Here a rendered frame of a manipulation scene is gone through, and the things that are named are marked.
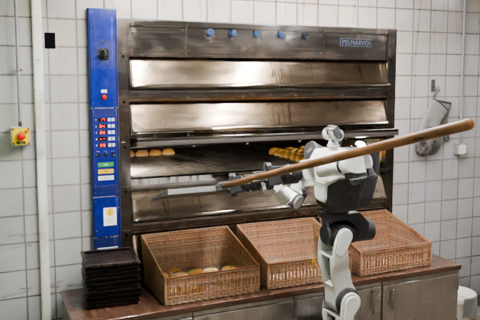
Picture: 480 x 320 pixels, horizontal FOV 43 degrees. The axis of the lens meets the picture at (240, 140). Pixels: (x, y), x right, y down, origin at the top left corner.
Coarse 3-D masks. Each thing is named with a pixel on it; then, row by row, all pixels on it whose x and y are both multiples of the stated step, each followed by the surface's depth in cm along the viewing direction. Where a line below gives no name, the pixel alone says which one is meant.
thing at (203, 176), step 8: (152, 176) 362; (160, 176) 362; (168, 176) 362; (176, 176) 364; (184, 176) 366; (192, 176) 368; (200, 176) 370; (208, 176) 372; (216, 176) 374; (224, 176) 377; (136, 184) 355; (144, 184) 357
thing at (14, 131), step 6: (12, 126) 321; (18, 126) 321; (24, 126) 321; (30, 126) 323; (12, 132) 318; (18, 132) 319; (24, 132) 321; (30, 132) 322; (12, 138) 318; (30, 138) 322; (12, 144) 319; (18, 144) 320; (24, 144) 321; (30, 144) 323
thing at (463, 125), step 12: (468, 120) 153; (420, 132) 169; (432, 132) 165; (444, 132) 161; (456, 132) 158; (372, 144) 190; (384, 144) 184; (396, 144) 179; (408, 144) 176; (324, 156) 217; (336, 156) 209; (348, 156) 203; (288, 168) 242; (300, 168) 233; (240, 180) 286; (252, 180) 274
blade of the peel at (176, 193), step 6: (204, 186) 314; (210, 186) 315; (168, 192) 306; (174, 192) 307; (180, 192) 308; (186, 192) 309; (192, 192) 311; (198, 192) 312; (204, 192) 319; (210, 192) 325; (216, 192) 333; (222, 192) 340; (228, 192) 347; (156, 198) 326; (162, 198) 332; (168, 198) 339
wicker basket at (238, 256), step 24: (144, 240) 350; (168, 240) 361; (192, 240) 367; (216, 240) 373; (144, 264) 350; (192, 264) 364; (216, 264) 370; (240, 264) 360; (168, 288) 316; (216, 288) 327; (240, 288) 333
